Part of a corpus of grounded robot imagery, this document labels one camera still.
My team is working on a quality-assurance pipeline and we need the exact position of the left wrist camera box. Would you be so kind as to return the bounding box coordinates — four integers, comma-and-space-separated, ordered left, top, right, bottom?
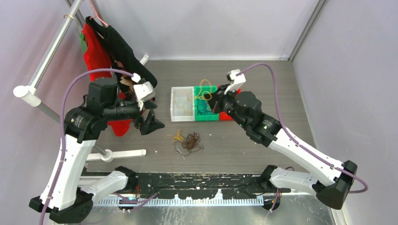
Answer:
133, 82, 155, 111

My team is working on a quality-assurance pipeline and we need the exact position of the green plastic bin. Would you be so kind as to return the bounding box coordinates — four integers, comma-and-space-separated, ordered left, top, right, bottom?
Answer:
194, 85, 219, 121

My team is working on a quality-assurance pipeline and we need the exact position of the green hanger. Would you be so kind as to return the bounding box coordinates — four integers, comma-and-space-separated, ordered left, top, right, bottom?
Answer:
79, 32, 87, 53

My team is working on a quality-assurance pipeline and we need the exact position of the white plastic bin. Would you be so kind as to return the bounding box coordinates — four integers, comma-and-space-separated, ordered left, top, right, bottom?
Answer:
170, 86, 195, 122

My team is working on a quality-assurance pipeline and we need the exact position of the metal clothes rack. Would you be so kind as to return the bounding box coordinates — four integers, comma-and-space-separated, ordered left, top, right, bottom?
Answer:
13, 0, 146, 163

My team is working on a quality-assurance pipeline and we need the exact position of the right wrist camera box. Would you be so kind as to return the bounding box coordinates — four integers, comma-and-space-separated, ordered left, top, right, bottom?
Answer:
224, 69, 246, 94

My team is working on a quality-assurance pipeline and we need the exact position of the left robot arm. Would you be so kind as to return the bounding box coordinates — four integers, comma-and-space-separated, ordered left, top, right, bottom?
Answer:
29, 77, 164, 224

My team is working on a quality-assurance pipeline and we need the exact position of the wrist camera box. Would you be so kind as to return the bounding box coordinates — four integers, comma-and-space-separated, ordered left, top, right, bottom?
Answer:
224, 69, 246, 94
133, 82, 155, 111

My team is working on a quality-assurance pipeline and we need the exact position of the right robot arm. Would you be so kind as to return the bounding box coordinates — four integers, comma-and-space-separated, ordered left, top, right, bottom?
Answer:
208, 91, 358, 210

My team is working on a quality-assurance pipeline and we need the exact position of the red shirt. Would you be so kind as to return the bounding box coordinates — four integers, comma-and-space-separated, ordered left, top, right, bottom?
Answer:
81, 24, 132, 137

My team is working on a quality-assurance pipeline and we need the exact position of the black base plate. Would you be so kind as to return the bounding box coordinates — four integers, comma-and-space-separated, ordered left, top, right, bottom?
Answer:
117, 172, 276, 200

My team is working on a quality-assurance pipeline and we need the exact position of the red plastic bin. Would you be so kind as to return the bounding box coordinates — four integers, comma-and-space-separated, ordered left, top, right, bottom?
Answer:
218, 89, 241, 121

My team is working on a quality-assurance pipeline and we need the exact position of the light blue cable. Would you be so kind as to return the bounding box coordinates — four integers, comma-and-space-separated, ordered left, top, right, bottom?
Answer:
196, 99, 215, 115

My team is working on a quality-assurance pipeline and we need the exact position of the black shirt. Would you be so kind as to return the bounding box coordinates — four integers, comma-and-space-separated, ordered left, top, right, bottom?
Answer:
85, 16, 158, 88

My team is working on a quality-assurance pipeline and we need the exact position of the coloured cable bundle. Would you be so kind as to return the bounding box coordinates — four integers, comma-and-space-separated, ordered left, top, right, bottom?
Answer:
173, 132, 205, 157

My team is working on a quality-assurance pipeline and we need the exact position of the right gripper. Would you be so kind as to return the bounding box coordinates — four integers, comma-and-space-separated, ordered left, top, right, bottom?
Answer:
205, 83, 249, 128

